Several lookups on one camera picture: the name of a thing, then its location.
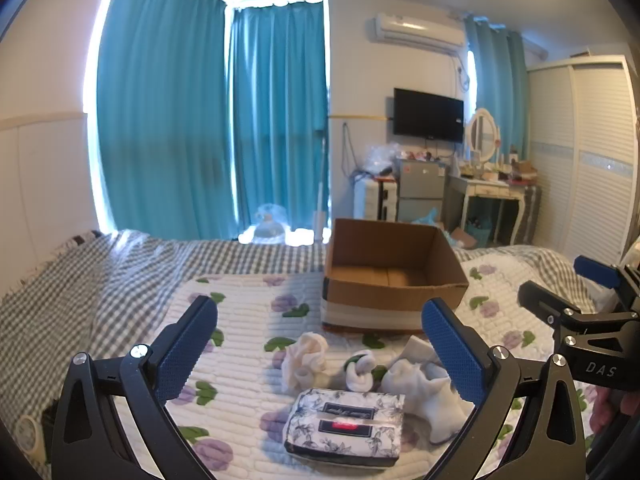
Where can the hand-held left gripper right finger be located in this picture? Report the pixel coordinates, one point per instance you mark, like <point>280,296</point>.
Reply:
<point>455,355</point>

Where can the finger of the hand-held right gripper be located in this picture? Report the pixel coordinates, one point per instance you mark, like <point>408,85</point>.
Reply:
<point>595,267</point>
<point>542,300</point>

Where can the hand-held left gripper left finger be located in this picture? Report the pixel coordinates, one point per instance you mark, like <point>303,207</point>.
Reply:
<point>187,350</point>

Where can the white cloth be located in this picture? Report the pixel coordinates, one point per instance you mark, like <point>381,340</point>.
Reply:
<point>425,395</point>

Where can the brown cardboard box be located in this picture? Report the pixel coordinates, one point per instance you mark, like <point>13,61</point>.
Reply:
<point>395,300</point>

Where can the white green sock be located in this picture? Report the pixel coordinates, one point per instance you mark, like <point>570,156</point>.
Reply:
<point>361,377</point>

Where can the cream sock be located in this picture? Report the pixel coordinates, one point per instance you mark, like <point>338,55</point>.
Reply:
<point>305,355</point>

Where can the floral tissue pack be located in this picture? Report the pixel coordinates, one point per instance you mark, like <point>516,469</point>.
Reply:
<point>345,425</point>

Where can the person's right hand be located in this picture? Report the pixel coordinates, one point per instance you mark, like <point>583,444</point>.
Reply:
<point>602,410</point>

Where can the white floral blanket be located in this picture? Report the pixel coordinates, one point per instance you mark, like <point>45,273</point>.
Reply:
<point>240,310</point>

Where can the blue waste bin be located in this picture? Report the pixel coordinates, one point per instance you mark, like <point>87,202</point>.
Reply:
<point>480,235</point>

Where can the small flat cardboard box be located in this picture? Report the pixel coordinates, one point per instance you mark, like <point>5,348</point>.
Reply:
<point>462,237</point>

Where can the white louvred wardrobe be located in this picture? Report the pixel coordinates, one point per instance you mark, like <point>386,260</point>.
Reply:
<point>585,160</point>

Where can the grey checked bed sheet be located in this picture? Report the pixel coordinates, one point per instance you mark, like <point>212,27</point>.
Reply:
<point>100,280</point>

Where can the open brown carton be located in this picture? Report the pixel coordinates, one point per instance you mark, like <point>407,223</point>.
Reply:
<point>525,170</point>

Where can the white dressing table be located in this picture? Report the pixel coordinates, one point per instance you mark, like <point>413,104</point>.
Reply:
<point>480,190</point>

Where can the blue plastic bag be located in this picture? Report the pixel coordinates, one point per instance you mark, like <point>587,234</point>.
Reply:
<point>427,220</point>

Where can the white floor fan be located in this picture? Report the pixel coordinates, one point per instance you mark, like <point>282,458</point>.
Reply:
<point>267,227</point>

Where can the small grey fridge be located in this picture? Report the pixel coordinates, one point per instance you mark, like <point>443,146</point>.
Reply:
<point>420,185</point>

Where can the white drawer cabinet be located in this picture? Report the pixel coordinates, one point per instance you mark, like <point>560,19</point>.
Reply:
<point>372,200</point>

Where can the white oval mirror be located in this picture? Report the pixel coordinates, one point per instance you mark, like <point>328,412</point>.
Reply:
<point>482,132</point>

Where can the white tape roll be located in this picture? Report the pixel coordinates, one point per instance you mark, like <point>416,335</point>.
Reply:
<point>27,435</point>

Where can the short teal curtain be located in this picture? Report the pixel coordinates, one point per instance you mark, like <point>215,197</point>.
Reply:
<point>495,85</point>

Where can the clear plastic bag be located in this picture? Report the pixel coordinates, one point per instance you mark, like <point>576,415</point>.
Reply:
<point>380,157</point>

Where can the wide teal curtain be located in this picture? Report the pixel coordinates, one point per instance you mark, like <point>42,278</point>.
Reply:
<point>160,110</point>

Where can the narrow teal curtain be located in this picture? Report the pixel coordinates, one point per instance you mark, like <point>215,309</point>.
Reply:
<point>277,120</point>

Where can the white air conditioner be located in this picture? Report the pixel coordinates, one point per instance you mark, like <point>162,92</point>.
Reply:
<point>417,32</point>

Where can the black wall television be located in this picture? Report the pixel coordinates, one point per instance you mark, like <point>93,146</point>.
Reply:
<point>427,115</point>

